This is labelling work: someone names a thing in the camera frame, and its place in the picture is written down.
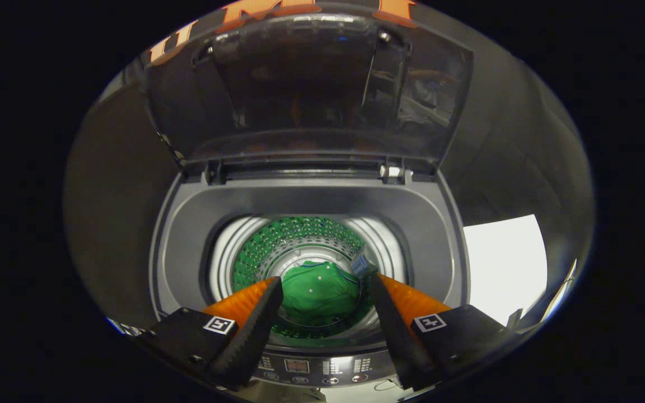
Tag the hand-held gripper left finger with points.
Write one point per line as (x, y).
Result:
(252, 336)

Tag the black backdrop cloth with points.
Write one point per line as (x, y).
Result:
(501, 157)

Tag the dark washing machine lid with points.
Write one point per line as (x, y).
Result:
(300, 84)

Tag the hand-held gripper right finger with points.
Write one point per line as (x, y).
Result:
(398, 341)

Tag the green polo shirt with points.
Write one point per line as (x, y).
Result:
(317, 294)

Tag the grey top-load washing machine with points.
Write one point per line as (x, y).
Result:
(311, 198)

